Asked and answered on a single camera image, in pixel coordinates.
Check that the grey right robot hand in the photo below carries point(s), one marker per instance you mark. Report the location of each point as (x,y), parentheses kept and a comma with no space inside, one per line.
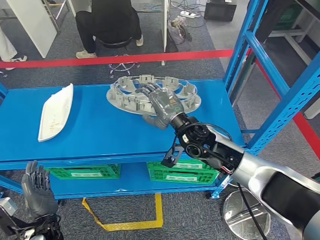
(164,104)

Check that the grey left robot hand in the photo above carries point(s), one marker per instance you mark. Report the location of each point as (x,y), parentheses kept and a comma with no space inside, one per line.
(37,195)

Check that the grey plastic wheel hubcap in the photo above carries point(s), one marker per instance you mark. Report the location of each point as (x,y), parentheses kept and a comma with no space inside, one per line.
(124,97)

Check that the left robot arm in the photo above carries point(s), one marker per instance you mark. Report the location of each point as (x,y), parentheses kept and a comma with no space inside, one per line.
(47,230)

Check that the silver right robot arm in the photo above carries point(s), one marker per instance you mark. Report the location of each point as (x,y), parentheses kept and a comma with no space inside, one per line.
(255,175)

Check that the round silver robot base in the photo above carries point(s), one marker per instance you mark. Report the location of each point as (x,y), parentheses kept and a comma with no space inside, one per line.
(235,215)

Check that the white plastic cover part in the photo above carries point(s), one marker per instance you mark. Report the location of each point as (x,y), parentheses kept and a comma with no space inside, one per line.
(56,112)

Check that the blue metal shelf rack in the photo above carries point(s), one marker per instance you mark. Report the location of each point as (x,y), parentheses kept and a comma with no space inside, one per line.
(100,132)

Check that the green plastic crate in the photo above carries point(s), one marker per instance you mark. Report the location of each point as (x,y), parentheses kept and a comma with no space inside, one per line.
(189,174)
(287,15)
(84,172)

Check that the black stool with chrome base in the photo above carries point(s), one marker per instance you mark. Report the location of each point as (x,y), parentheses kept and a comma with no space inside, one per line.
(122,66)

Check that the grey bag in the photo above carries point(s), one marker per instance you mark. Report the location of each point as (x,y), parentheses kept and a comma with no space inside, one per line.
(177,31)

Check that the white upright panel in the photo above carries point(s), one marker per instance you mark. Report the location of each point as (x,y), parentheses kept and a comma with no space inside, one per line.
(165,24)

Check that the white power strip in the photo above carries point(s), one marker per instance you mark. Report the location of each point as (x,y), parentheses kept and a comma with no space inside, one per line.
(188,14)

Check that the yellow floor tape outline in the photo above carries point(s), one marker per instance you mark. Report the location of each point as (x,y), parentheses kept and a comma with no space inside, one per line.
(158,212)

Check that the seated person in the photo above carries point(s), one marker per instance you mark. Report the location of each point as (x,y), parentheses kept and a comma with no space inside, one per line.
(109,18)

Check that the black box appliance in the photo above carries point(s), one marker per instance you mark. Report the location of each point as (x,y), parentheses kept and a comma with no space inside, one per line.
(220,10)

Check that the red floor tape line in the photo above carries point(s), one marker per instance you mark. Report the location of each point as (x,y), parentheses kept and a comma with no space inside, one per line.
(75,61)

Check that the white slanted board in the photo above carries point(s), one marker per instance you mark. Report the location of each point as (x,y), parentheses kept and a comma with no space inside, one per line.
(32,21)

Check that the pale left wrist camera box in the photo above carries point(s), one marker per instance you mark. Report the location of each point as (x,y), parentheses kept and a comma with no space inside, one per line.
(7,210)

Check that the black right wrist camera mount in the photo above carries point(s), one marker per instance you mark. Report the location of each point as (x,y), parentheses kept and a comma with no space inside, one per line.
(172,157)

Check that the grey metal table frame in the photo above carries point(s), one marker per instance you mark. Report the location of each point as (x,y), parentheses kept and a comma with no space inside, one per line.
(53,16)

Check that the white table frame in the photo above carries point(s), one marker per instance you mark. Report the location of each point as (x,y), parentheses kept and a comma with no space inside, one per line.
(295,44)

